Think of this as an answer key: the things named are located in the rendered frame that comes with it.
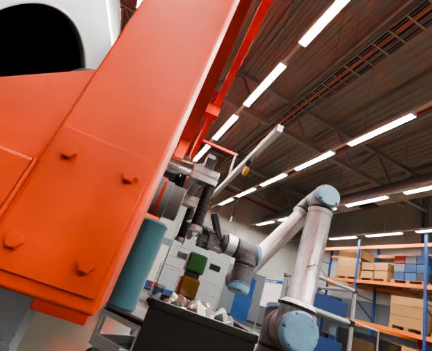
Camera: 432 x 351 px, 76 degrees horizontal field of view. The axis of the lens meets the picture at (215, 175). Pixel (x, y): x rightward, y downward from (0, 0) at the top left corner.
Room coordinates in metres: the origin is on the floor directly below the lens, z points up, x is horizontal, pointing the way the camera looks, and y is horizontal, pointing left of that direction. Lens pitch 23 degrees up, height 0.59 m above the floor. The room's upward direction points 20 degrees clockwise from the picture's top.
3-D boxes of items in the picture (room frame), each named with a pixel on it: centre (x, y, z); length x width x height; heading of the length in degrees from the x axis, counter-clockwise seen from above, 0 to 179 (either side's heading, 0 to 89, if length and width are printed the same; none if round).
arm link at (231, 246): (1.23, -0.16, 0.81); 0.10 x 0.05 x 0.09; 8
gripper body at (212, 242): (1.21, -0.08, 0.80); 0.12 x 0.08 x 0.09; 98
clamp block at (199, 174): (0.86, 0.04, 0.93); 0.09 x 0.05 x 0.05; 98
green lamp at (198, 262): (0.62, -0.02, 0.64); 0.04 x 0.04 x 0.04; 8
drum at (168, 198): (1.01, 0.19, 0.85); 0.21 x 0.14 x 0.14; 98
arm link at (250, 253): (1.24, -0.24, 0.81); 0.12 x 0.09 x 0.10; 98
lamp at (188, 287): (0.62, -0.02, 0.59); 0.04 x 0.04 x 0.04; 8
